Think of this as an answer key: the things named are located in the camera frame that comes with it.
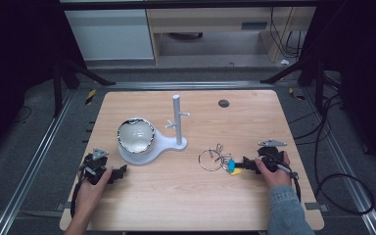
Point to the black metal stand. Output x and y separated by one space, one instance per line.
306 70
67 73

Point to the person's right hand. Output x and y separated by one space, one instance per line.
277 179

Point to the yellow black tape strip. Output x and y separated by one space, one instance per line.
90 96
296 94

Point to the small white floor item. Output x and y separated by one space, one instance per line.
284 62

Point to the white stand with pegs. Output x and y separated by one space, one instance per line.
177 130

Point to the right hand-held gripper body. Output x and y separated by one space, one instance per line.
269 156

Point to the person's left hand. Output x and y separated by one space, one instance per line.
88 194

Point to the white cabinet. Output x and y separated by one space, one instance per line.
111 34

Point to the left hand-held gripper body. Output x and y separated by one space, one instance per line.
95 168

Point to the grey table grommet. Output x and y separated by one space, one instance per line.
224 103

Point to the metal floor rail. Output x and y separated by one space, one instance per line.
29 169
189 85
342 163

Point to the metal bowl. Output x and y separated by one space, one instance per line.
136 137

